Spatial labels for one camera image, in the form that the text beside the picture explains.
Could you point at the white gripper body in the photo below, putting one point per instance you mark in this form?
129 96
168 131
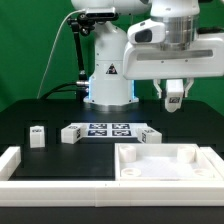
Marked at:
204 58

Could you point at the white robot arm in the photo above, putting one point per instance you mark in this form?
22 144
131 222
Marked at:
146 40

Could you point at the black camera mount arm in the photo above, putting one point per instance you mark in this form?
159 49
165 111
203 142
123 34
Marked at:
78 50

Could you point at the fiducial tag sheet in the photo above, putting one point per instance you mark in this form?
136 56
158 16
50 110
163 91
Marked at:
108 129

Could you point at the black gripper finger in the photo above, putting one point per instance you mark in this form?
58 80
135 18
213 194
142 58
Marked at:
187 86
158 87

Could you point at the grey camera on mount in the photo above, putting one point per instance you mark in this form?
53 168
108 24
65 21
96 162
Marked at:
101 13

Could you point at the white square tabletop panel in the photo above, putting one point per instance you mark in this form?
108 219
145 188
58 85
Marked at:
162 162

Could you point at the white U-shaped fence wall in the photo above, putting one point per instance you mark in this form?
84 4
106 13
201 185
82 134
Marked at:
108 193

